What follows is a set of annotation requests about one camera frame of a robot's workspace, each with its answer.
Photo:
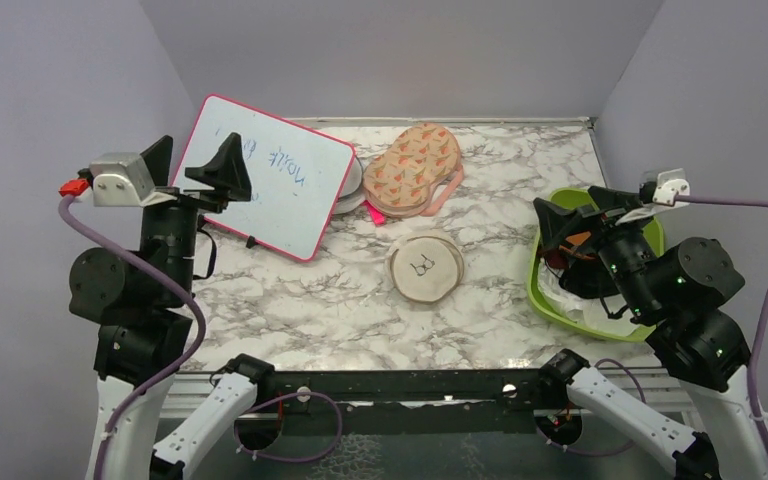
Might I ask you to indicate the white mesh laundry bag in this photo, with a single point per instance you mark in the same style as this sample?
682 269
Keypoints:
425 266

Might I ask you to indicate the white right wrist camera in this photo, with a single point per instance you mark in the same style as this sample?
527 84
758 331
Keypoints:
658 193

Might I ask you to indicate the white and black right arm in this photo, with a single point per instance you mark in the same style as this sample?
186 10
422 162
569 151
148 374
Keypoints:
679 295

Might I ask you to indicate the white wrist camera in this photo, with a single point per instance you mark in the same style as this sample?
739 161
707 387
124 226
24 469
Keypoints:
116 180
658 193

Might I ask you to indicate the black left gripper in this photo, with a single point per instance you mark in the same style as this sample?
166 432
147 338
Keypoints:
227 170

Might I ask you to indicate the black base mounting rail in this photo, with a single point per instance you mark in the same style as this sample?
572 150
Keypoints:
408 402

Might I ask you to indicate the green plastic basin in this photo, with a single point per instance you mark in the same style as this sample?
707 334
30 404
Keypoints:
571 198

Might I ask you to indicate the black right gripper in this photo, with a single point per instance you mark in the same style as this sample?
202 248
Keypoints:
611 205

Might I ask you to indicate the black and orange bra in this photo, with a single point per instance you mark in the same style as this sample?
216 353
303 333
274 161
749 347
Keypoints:
571 247

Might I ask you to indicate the white round object behind whiteboard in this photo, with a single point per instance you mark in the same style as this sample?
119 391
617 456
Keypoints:
351 196

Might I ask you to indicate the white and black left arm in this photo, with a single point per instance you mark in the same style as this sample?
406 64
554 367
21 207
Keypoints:
149 323

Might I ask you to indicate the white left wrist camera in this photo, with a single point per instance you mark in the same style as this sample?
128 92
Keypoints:
116 180

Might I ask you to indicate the pink framed whiteboard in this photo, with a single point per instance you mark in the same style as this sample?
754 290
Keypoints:
296 174

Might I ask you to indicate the orange patterned bra wash bag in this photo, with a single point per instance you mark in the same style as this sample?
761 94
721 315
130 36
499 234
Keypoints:
417 174

